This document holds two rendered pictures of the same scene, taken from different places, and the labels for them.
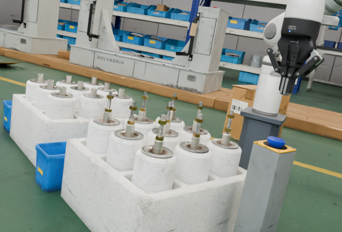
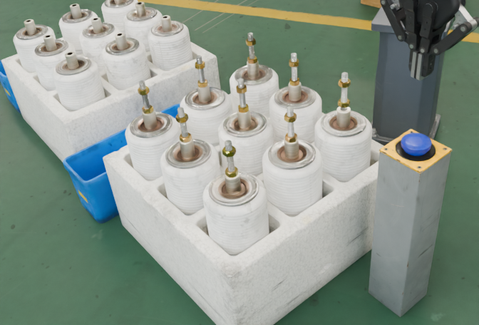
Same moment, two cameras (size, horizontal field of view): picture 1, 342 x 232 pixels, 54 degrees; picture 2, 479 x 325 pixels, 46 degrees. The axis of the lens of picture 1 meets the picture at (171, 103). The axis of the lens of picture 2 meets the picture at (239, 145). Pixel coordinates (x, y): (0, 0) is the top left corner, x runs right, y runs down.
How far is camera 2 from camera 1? 0.33 m
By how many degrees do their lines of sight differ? 26
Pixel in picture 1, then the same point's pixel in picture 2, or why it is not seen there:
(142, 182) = (222, 239)
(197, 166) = (301, 187)
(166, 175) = (254, 224)
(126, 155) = (192, 189)
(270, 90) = not seen: outside the picture
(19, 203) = (71, 254)
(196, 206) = (310, 241)
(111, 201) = (188, 259)
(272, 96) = not seen: outside the picture
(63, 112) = (85, 95)
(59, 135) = (91, 132)
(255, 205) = (395, 234)
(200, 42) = not seen: outside the picture
